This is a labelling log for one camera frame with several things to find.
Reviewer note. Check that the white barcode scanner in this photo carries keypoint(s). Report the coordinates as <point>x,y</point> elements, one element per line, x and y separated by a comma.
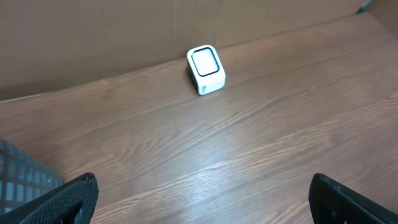
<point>207,71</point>

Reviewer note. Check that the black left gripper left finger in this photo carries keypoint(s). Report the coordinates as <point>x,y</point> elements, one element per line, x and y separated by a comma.
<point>73,202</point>

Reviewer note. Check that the grey plastic shopping basket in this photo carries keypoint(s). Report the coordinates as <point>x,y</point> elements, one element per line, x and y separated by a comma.
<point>23,178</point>

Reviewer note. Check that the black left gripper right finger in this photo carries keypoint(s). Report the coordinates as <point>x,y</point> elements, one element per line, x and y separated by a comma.
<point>332,202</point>

